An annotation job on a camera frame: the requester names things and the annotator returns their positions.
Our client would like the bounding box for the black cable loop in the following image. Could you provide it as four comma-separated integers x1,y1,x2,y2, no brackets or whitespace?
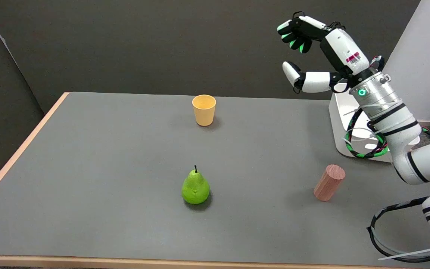
367,196,430,263

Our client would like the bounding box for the yellow cup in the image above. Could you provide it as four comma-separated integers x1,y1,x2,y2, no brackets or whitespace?
192,95,216,127

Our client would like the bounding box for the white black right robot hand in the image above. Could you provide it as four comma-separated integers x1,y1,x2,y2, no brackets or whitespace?
277,11,385,94

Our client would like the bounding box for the green pear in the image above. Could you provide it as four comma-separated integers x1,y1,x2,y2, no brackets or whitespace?
181,165,211,205

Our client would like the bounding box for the white plastic bin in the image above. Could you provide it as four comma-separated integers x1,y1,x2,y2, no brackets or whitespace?
328,91,421,163

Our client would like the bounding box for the green black braided cable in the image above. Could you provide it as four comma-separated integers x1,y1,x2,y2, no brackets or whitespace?
345,108,389,159

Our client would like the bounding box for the wooden cylinder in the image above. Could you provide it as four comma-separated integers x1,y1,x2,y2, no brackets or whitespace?
314,164,346,202

